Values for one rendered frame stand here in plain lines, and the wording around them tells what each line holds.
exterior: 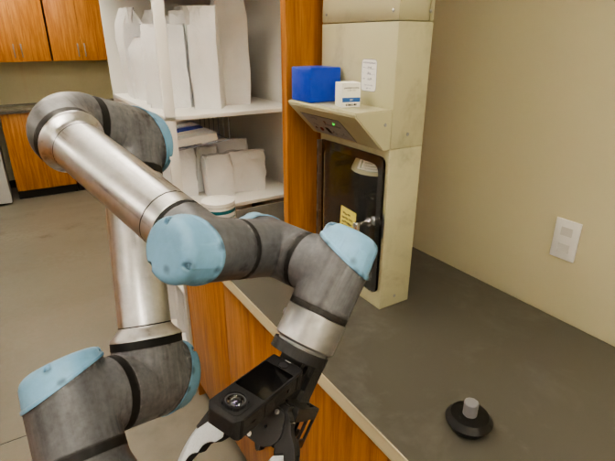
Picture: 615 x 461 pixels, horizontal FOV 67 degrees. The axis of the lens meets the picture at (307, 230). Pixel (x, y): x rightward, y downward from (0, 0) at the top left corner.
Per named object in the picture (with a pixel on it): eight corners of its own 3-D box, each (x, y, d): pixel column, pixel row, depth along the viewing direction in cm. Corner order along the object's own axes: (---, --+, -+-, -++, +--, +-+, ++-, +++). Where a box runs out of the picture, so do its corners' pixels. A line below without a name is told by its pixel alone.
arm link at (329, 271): (337, 231, 64) (391, 251, 60) (302, 305, 63) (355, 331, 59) (312, 210, 58) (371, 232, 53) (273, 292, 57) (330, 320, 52)
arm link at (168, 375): (91, 434, 74) (59, 107, 81) (167, 405, 87) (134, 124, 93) (137, 437, 68) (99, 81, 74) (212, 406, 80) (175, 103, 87)
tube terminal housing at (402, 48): (374, 251, 174) (388, 25, 145) (440, 287, 149) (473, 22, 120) (318, 267, 162) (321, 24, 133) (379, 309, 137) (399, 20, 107)
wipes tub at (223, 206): (229, 226, 197) (226, 192, 191) (242, 236, 187) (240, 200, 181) (199, 232, 191) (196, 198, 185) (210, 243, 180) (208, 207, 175)
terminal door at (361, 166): (319, 255, 159) (320, 137, 144) (377, 294, 135) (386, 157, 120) (318, 255, 159) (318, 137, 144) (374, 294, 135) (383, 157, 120)
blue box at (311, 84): (320, 97, 139) (320, 65, 136) (339, 101, 131) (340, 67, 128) (291, 99, 134) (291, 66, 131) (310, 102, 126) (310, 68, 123)
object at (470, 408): (465, 404, 101) (469, 380, 99) (501, 433, 94) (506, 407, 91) (434, 422, 97) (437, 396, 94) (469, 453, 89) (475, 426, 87)
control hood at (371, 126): (320, 130, 144) (320, 97, 140) (391, 150, 119) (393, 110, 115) (287, 134, 139) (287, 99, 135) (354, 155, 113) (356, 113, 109)
